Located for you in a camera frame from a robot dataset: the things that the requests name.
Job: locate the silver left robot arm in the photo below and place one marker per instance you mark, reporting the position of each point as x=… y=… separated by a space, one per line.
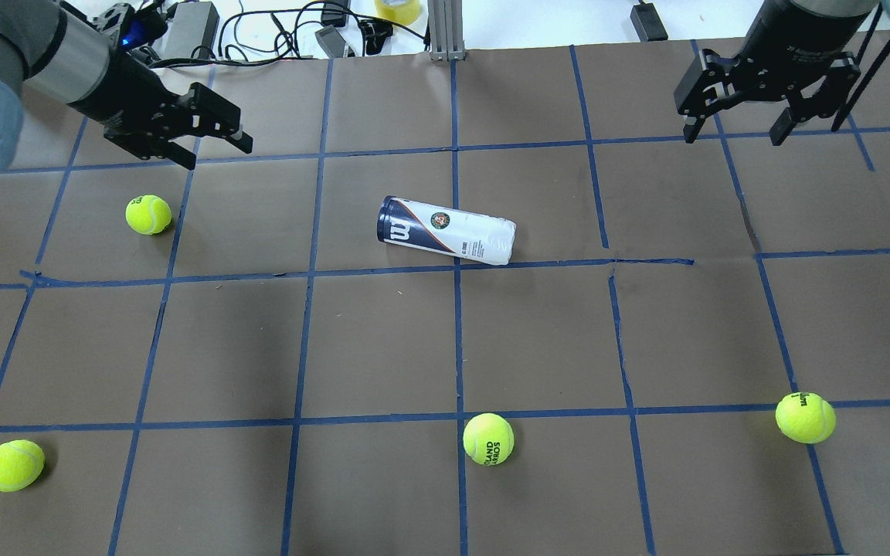
x=88 y=65

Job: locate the aluminium frame post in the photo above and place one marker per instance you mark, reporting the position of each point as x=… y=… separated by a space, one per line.
x=445 y=31

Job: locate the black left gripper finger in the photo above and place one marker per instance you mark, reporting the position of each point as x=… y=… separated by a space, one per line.
x=202 y=112
x=149 y=146

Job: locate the white blue tennis ball can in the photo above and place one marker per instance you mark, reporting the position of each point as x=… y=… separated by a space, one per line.
x=446 y=231

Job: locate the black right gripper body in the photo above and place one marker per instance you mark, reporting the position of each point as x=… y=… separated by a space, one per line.
x=794 y=35

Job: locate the tennis ball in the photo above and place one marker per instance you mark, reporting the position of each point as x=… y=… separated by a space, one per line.
x=148 y=215
x=21 y=463
x=806 y=417
x=488 y=439

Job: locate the grey power brick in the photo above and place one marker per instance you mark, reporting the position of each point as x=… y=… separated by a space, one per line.
x=191 y=29

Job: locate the yellow tape roll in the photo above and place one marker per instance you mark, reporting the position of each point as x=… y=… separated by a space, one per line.
x=403 y=12

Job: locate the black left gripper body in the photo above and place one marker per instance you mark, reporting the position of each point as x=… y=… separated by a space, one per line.
x=122 y=86

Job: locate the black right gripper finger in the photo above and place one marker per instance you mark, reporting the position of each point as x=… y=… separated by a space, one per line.
x=703 y=91
x=831 y=100

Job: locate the black power adapter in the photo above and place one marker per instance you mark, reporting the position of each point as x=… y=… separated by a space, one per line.
x=647 y=22

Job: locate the tennis ball far centre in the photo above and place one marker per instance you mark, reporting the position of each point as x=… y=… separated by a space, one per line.
x=488 y=439

